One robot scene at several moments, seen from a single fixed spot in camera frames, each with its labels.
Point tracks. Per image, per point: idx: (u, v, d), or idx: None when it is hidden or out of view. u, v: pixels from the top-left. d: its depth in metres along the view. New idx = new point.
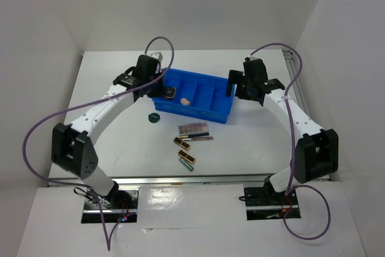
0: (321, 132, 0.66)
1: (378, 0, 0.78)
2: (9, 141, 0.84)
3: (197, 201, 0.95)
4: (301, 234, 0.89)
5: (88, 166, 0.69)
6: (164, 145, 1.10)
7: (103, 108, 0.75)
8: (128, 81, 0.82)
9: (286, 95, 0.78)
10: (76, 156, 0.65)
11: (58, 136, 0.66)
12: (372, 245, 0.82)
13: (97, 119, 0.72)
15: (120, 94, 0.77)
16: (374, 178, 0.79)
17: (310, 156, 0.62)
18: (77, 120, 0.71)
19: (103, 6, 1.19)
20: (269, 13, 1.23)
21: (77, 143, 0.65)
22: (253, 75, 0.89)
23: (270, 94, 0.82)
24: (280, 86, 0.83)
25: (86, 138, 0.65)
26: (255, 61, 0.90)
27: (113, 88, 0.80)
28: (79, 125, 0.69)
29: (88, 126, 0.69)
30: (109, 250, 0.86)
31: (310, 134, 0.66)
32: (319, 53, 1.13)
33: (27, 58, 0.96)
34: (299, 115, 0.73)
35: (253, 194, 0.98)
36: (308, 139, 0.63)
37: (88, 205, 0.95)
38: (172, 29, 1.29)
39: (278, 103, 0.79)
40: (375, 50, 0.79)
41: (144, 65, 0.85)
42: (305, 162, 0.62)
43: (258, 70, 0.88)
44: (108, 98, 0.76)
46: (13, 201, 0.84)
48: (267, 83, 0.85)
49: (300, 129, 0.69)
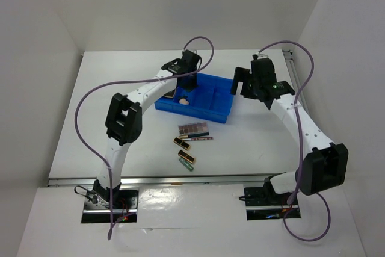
0: (330, 145, 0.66)
1: (377, 0, 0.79)
2: (8, 140, 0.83)
3: (198, 201, 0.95)
4: (301, 236, 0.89)
5: (133, 133, 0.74)
6: (165, 144, 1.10)
7: (153, 86, 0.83)
8: (174, 67, 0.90)
9: (295, 105, 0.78)
10: (128, 123, 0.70)
11: (115, 104, 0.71)
12: (372, 245, 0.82)
13: (148, 95, 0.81)
15: (168, 77, 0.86)
16: (375, 177, 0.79)
17: (317, 170, 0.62)
18: (132, 92, 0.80)
19: (103, 5, 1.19)
20: (269, 14, 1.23)
21: (130, 112, 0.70)
22: (261, 76, 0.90)
23: (279, 99, 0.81)
24: (289, 89, 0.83)
25: (138, 108, 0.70)
26: (265, 61, 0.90)
27: (161, 72, 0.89)
28: (133, 97, 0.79)
29: (140, 99, 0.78)
30: (109, 239, 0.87)
31: (319, 148, 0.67)
32: (319, 53, 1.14)
33: (26, 56, 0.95)
34: (309, 126, 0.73)
35: (253, 194, 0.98)
36: (316, 153, 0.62)
37: (88, 205, 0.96)
38: (172, 29, 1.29)
39: (286, 110, 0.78)
40: (375, 49, 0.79)
41: (188, 58, 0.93)
42: (313, 175, 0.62)
43: (266, 71, 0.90)
44: (157, 79, 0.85)
46: (13, 200, 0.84)
48: (276, 87, 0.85)
49: (309, 141, 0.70)
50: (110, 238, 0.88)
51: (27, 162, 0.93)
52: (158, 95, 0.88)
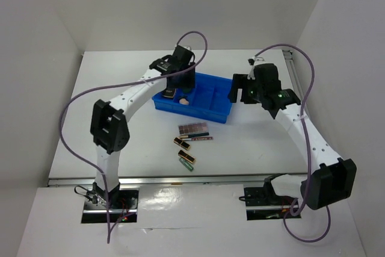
0: (338, 161, 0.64)
1: (378, 0, 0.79)
2: (8, 140, 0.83)
3: (198, 201, 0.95)
4: (301, 236, 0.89)
5: (120, 141, 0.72)
6: (165, 144, 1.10)
7: (139, 89, 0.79)
8: (163, 65, 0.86)
9: (302, 116, 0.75)
10: (113, 132, 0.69)
11: (97, 112, 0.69)
12: (372, 245, 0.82)
13: (133, 100, 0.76)
15: (156, 79, 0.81)
16: (374, 177, 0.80)
17: (325, 186, 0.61)
18: (115, 99, 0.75)
19: (103, 5, 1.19)
20: (269, 14, 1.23)
21: (114, 120, 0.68)
22: (266, 85, 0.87)
23: (285, 109, 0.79)
24: (296, 100, 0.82)
25: (121, 117, 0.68)
26: (269, 68, 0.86)
27: (148, 71, 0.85)
28: (117, 103, 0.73)
29: (124, 106, 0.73)
30: (108, 242, 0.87)
31: (328, 164, 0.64)
32: (319, 53, 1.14)
33: (26, 56, 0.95)
34: (317, 141, 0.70)
35: (253, 194, 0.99)
36: (324, 170, 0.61)
37: (88, 205, 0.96)
38: (172, 28, 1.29)
39: (292, 122, 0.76)
40: (375, 50, 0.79)
41: (180, 54, 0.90)
42: (319, 191, 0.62)
43: (271, 79, 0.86)
44: (144, 81, 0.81)
46: (12, 200, 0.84)
48: (281, 96, 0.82)
49: (317, 156, 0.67)
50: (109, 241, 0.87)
51: (26, 162, 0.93)
52: (145, 99, 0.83)
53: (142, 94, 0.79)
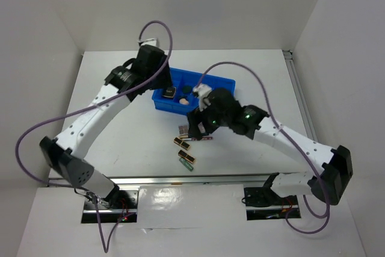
0: (334, 153, 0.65)
1: (377, 0, 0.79)
2: (8, 140, 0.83)
3: (198, 201, 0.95)
4: (302, 229, 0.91)
5: (82, 176, 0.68)
6: (164, 144, 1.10)
7: (90, 117, 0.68)
8: (124, 77, 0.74)
9: (280, 127, 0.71)
10: (67, 174, 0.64)
11: (46, 153, 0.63)
12: (372, 245, 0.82)
13: (83, 132, 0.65)
15: (108, 100, 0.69)
16: (374, 177, 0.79)
17: (338, 184, 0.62)
18: (64, 133, 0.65)
19: (103, 5, 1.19)
20: (269, 14, 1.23)
21: (63, 164, 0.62)
22: (228, 110, 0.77)
23: (260, 128, 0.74)
24: (263, 112, 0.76)
25: (69, 160, 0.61)
26: (222, 92, 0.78)
27: (105, 89, 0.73)
28: (64, 140, 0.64)
29: (73, 143, 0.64)
30: (106, 251, 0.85)
31: (328, 162, 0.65)
32: (319, 53, 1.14)
33: (26, 56, 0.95)
34: (304, 141, 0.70)
35: (253, 194, 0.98)
36: (331, 171, 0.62)
37: (88, 205, 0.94)
38: (172, 28, 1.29)
39: (274, 136, 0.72)
40: (375, 49, 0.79)
41: (144, 59, 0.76)
42: (336, 193, 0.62)
43: (230, 103, 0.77)
44: (95, 106, 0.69)
46: (12, 200, 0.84)
48: (249, 116, 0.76)
49: (314, 159, 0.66)
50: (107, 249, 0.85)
51: (26, 162, 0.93)
52: (105, 123, 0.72)
53: (95, 121, 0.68)
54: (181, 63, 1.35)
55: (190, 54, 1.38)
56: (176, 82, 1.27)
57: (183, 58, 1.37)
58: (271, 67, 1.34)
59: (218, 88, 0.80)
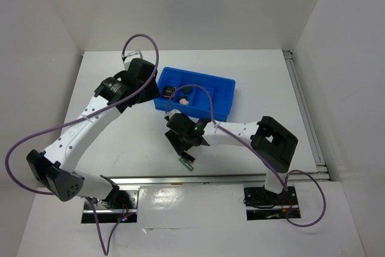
0: (260, 124, 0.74)
1: (378, 0, 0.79)
2: (8, 140, 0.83)
3: (198, 201, 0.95)
4: (296, 222, 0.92)
5: (70, 189, 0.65)
6: (164, 144, 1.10)
7: (79, 130, 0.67)
8: (113, 88, 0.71)
9: (216, 124, 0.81)
10: (54, 187, 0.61)
11: (33, 167, 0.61)
12: (372, 246, 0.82)
13: (73, 145, 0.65)
15: (95, 113, 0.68)
16: (374, 177, 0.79)
17: (266, 146, 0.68)
18: (52, 146, 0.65)
19: (102, 5, 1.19)
20: (269, 14, 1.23)
21: (50, 177, 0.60)
22: (182, 129, 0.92)
23: (205, 132, 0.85)
24: (206, 120, 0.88)
25: (56, 173, 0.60)
26: (175, 117, 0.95)
27: (95, 101, 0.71)
28: (52, 153, 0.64)
29: (61, 156, 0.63)
30: (106, 253, 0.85)
31: (254, 132, 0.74)
32: (319, 53, 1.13)
33: (26, 58, 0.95)
34: (236, 126, 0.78)
35: (253, 194, 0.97)
36: (254, 137, 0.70)
37: (88, 205, 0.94)
38: (172, 28, 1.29)
39: (215, 133, 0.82)
40: (375, 49, 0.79)
41: (135, 70, 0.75)
42: (271, 154, 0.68)
43: (182, 121, 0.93)
44: (84, 118, 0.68)
46: (12, 200, 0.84)
48: (197, 127, 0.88)
49: (246, 135, 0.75)
50: (107, 251, 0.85)
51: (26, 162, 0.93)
52: (95, 135, 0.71)
53: (84, 134, 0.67)
54: (181, 63, 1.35)
55: (190, 54, 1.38)
56: (176, 82, 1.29)
57: (183, 58, 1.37)
58: (272, 67, 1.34)
59: (174, 113, 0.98)
